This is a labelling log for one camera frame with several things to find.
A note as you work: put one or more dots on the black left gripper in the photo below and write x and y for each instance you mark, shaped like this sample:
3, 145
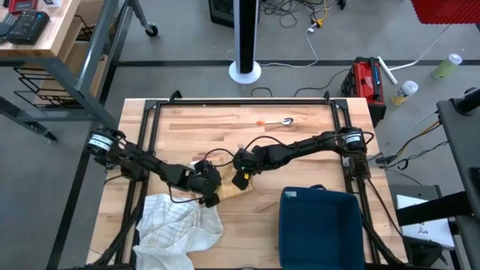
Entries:
204, 178

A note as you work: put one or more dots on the black aluminium table frame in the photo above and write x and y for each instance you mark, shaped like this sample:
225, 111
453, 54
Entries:
232, 101

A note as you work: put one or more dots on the black floor box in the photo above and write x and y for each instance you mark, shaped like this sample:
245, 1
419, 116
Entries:
221, 11

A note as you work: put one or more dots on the navy fabric storage bin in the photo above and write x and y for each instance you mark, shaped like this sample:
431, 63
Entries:
322, 232

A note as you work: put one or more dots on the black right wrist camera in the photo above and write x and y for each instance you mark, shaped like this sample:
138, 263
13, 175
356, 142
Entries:
240, 180

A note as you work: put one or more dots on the white waffle towel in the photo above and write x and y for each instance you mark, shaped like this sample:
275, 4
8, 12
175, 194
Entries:
168, 236

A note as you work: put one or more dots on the small white box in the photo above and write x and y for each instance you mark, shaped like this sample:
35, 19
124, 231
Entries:
51, 2

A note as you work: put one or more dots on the yellow checked towel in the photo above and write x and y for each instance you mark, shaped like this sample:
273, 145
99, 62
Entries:
234, 187

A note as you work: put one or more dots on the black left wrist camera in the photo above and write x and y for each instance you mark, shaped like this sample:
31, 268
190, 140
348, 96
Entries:
212, 200

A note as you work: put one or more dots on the black keypad device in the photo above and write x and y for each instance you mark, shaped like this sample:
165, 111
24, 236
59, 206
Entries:
27, 28

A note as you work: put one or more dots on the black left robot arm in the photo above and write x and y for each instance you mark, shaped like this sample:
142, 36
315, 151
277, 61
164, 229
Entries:
142, 161

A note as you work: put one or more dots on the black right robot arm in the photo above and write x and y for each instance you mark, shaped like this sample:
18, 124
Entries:
311, 144

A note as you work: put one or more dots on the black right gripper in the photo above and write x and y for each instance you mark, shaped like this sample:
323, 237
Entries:
247, 161

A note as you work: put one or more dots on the wooden workbench grey frame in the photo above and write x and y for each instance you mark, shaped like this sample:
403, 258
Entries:
37, 41

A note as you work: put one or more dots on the red black tool case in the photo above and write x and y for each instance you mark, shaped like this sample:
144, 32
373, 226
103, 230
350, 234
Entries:
364, 80

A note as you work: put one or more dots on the red foam panel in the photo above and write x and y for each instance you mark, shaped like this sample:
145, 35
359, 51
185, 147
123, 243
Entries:
446, 9

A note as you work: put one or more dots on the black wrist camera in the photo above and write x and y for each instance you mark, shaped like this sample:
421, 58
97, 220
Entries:
240, 180
212, 200

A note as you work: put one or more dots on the green wipes canister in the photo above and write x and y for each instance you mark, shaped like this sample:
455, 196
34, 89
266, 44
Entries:
446, 66

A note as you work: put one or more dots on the white plastic tube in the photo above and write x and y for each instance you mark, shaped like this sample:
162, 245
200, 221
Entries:
387, 69

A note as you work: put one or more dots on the red flat device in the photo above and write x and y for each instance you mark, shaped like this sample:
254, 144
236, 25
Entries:
21, 5

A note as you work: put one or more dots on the white paper sheet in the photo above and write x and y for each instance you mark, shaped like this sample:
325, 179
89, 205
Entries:
431, 230

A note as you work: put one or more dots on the black caster wheel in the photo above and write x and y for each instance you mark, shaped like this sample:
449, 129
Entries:
151, 30

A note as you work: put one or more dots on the grey equipment cart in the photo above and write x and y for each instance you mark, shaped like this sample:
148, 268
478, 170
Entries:
461, 150

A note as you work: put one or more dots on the yellow white wipes canister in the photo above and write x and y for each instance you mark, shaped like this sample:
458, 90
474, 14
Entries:
404, 92

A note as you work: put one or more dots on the orange power plug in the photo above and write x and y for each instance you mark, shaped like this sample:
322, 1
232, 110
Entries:
317, 21

